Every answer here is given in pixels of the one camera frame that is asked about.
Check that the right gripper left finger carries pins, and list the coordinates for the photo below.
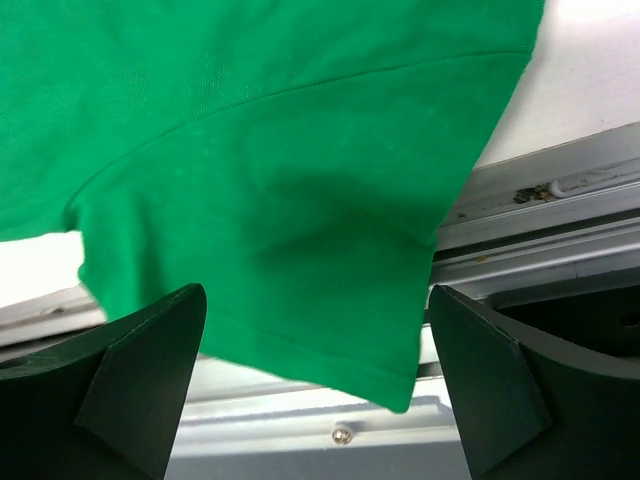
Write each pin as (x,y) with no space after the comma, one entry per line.
(107,403)

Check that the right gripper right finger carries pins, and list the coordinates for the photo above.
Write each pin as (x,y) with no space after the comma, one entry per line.
(530,405)

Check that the green t-shirt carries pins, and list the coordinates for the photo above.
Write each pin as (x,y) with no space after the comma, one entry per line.
(295,158)

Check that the aluminium rail frame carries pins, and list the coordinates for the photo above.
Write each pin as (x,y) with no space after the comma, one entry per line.
(550,238)

